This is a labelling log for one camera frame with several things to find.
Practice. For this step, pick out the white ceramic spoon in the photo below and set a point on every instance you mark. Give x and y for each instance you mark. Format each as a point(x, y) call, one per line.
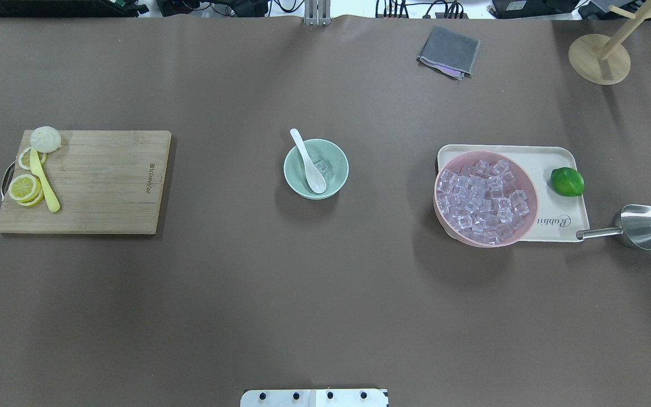
point(314, 178)

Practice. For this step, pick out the clear ice cube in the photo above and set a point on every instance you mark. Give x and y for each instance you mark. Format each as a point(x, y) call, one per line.
point(323, 166)

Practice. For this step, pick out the green ceramic bowl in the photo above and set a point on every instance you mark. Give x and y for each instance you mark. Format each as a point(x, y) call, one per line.
point(293, 168)

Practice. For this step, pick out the pink bowl of ice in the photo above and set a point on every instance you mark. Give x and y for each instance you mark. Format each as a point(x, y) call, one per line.
point(484, 199)

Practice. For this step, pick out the metal ice scoop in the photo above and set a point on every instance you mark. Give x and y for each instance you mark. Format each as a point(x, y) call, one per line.
point(632, 226)

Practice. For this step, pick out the grey folded cloth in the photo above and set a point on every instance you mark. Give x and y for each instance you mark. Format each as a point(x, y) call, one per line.
point(451, 53)

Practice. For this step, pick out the wooden cutting board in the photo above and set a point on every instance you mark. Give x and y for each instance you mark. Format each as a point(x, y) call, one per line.
point(107, 182)

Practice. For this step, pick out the cream rabbit tray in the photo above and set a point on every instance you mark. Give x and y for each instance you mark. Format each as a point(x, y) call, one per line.
point(558, 218)

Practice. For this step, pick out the green lime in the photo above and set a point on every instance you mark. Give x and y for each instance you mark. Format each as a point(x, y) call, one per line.
point(566, 181)

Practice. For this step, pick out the white steamed bun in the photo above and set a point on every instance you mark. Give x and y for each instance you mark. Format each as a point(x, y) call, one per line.
point(45, 139)

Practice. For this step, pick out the yellow plastic knife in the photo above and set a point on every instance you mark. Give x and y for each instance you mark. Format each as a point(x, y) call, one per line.
point(50, 197)

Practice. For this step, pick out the lemon slice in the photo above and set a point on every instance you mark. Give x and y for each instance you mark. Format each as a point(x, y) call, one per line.
point(23, 158)
point(24, 188)

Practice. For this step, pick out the wooden mug tree stand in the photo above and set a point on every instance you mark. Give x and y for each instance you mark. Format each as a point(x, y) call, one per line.
point(601, 59)

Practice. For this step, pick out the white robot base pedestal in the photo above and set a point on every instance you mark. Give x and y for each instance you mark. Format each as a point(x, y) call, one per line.
point(316, 397)

